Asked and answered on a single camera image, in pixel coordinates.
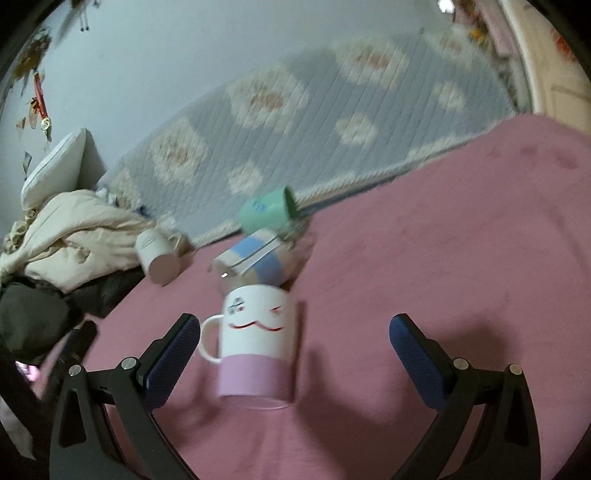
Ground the white pink smiley mug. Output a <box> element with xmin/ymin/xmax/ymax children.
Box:
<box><xmin>198</xmin><ymin>284</ymin><xmax>298</xmax><ymax>410</ymax></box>

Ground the mint green cup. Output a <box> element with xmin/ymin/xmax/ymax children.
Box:
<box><xmin>239</xmin><ymin>186</ymin><xmax>298</xmax><ymax>235</ymax></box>

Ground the black clothing pile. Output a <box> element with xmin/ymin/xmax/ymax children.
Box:
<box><xmin>1</xmin><ymin>267</ymin><xmax>144</xmax><ymax>367</ymax></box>

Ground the plain white mug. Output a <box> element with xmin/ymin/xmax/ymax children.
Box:
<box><xmin>135</xmin><ymin>229</ymin><xmax>182</xmax><ymax>286</ymax></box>

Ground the cream crumpled blanket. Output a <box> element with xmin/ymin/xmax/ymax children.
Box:
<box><xmin>1</xmin><ymin>190</ymin><xmax>153</xmax><ymax>293</ymax></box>

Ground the pink bed sheet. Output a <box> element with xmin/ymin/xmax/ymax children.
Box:
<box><xmin>32</xmin><ymin>112</ymin><xmax>591</xmax><ymax>480</ymax></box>

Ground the clear glass with blue band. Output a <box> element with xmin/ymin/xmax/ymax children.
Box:
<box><xmin>209</xmin><ymin>228</ymin><xmax>297</xmax><ymax>293</ymax></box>

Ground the white pillow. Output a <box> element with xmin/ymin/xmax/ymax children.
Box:
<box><xmin>20</xmin><ymin>128</ymin><xmax>106</xmax><ymax>210</ymax></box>

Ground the blue floral quilted cover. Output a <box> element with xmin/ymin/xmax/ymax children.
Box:
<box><xmin>100</xmin><ymin>33</ymin><xmax>516</xmax><ymax>246</ymax></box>

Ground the red hanging wall ornament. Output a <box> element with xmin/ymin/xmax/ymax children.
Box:
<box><xmin>28</xmin><ymin>72</ymin><xmax>52</xmax><ymax>142</ymax></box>

